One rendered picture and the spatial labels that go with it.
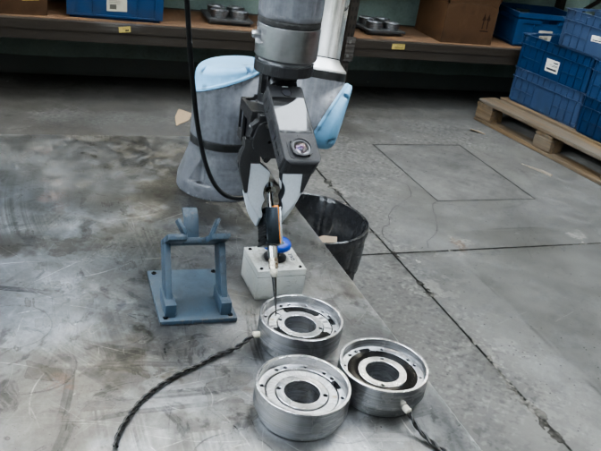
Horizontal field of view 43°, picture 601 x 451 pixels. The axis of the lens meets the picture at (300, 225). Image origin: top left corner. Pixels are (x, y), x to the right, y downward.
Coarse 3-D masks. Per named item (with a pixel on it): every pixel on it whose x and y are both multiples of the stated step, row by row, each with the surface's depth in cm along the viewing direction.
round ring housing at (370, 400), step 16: (352, 352) 90; (400, 352) 92; (416, 352) 90; (368, 368) 89; (384, 368) 90; (400, 368) 89; (416, 368) 89; (352, 384) 84; (384, 384) 86; (400, 384) 86; (416, 384) 86; (352, 400) 86; (368, 400) 83; (384, 400) 83; (400, 400) 83; (416, 400) 85; (384, 416) 85
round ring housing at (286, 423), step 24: (288, 360) 86; (312, 360) 86; (264, 384) 83; (288, 384) 83; (312, 384) 84; (336, 384) 85; (264, 408) 79; (312, 408) 80; (336, 408) 79; (288, 432) 79; (312, 432) 78
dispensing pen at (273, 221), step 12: (264, 192) 97; (264, 216) 95; (276, 216) 95; (264, 228) 95; (276, 228) 95; (264, 240) 95; (276, 240) 94; (276, 252) 96; (276, 264) 96; (276, 276) 96
